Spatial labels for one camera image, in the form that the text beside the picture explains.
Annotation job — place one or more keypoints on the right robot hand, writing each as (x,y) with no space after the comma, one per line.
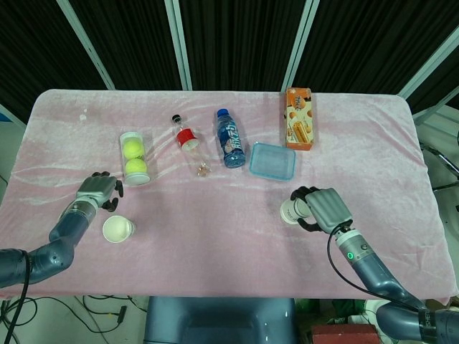
(330,209)

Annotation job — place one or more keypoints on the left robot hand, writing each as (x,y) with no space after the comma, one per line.
(97,188)

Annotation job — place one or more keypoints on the single white paper cup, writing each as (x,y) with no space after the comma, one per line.
(115,230)

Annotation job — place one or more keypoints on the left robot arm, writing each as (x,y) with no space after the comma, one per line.
(54,247)

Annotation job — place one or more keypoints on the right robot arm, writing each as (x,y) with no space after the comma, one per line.
(376,272)

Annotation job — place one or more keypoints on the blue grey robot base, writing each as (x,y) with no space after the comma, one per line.
(218,320)

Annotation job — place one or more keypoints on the clear tennis ball tube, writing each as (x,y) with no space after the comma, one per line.
(136,179)

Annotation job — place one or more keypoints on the yellow tennis ball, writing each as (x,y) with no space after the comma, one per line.
(135,167)
(132,148)

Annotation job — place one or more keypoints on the clear container with blue lid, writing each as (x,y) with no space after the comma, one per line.
(272,161)

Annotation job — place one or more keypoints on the orange biscuit box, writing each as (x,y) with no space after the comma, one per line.
(300,118)

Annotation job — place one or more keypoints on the empty red label cola bottle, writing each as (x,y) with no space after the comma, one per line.
(186,138)

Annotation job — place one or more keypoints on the pink velvet table cloth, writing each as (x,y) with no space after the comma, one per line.
(229,233)

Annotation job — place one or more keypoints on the blue drink bottle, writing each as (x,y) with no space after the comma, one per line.
(231,139)

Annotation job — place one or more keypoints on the red box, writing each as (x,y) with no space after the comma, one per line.
(344,335)

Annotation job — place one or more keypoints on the metal chair frame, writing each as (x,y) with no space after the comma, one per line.
(443,161)

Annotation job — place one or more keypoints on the white frame post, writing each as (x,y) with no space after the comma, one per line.
(179,46)
(428,77)
(299,43)
(87,43)

